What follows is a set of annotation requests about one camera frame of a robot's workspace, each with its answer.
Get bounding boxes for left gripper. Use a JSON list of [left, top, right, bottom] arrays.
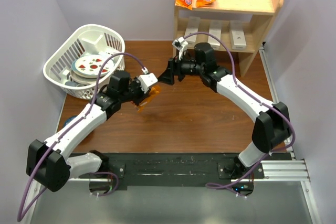
[[119, 76, 151, 106]]

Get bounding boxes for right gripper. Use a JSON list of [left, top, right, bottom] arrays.
[[156, 52, 204, 86]]

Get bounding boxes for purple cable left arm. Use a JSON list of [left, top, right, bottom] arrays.
[[17, 52, 149, 222]]

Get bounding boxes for wooden shelf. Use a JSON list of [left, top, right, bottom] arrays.
[[173, 0, 284, 77]]

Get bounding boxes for aluminium rail frame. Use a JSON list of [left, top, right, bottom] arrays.
[[20, 45, 322, 224]]

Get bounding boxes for blue patterned bowl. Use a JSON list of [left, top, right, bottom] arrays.
[[63, 116, 76, 127]]

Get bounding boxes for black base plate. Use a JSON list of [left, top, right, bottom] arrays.
[[78, 152, 266, 190]]

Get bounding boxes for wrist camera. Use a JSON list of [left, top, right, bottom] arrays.
[[138, 68, 158, 93], [172, 37, 188, 60]]

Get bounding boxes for painted fruit plate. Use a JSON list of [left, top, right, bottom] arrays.
[[71, 55, 108, 79]]

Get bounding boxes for stacked plates underneath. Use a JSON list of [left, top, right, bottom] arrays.
[[67, 71, 96, 86]]

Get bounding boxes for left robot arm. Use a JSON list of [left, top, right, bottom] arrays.
[[26, 71, 157, 192]]

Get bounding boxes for white plastic basket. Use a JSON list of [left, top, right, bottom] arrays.
[[43, 24, 125, 100]]

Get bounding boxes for white Harry's razor box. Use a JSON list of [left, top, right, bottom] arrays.
[[184, 16, 201, 45]]

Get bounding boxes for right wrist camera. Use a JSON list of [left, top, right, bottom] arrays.
[[172, 37, 188, 60]]

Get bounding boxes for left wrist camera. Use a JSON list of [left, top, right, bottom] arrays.
[[138, 68, 158, 93]]

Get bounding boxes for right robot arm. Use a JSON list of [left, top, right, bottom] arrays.
[[158, 40, 292, 178]]

